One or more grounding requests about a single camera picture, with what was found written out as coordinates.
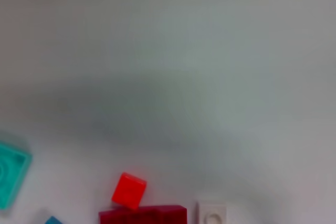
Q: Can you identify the dark red long toy block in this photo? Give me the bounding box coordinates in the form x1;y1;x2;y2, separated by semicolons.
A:
98;205;188;224

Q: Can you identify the small red toy block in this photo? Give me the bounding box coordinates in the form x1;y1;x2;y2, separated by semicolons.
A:
111;172;148;211

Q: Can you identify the white toy block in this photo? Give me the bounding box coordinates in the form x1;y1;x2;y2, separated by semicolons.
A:
196;201;228;224

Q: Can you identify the blue square toy block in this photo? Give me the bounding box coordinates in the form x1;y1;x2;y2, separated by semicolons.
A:
43;215;64;224

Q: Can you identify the teal square toy block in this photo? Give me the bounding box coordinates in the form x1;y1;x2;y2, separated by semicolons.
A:
0;141;34;210

